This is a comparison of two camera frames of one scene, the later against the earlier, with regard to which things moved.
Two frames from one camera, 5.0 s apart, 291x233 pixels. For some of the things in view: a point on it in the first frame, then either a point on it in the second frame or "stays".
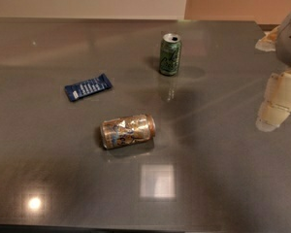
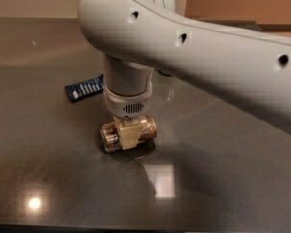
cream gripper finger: [282, 96] to [129, 135]
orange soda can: [126, 131] stays
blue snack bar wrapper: [84, 88] stays
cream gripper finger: [269, 42] to [129, 122]
